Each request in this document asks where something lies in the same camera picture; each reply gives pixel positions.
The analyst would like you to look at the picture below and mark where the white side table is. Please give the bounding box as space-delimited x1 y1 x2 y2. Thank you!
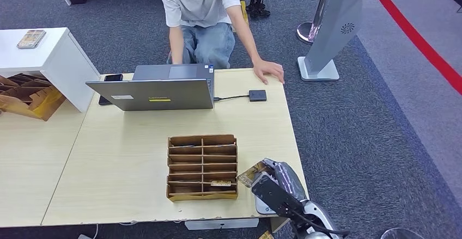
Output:
0 27 101 114

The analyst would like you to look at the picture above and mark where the clear plastic dome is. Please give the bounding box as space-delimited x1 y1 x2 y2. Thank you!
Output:
380 227 427 239

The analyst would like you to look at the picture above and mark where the grey kiosk stand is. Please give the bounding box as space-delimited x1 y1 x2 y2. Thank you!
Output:
297 0 364 82

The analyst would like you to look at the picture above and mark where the person's left hand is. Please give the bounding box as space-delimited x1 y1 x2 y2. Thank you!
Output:
252 59 285 85

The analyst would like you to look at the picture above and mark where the chrome stanchion post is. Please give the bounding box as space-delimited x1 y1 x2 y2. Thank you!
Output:
296 0 335 46

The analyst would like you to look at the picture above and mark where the stack of printed cards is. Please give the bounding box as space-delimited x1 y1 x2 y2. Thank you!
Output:
16 29 47 50

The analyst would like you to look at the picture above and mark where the brown slotted cardboard box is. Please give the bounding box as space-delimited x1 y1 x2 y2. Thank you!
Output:
0 72 67 122

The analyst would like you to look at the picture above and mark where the white card reader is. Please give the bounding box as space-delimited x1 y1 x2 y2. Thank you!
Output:
254 194 278 216

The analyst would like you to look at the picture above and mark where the black smartphone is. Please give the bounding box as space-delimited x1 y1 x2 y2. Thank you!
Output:
98 73 124 106

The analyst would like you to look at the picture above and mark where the person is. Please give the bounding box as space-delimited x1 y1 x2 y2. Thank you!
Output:
156 0 285 85

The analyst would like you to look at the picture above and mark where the grey laptop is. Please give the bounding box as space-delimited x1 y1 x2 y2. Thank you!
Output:
85 63 215 112

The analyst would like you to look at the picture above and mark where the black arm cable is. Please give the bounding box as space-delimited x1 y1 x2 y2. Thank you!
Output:
288 208 350 237

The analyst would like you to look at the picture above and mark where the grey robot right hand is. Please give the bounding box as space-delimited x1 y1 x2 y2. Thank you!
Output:
251 158 309 219

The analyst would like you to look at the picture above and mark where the black hub cable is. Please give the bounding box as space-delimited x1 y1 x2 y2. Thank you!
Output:
214 95 250 102

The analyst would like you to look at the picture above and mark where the white open drawer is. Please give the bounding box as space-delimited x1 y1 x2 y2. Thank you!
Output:
185 218 259 231

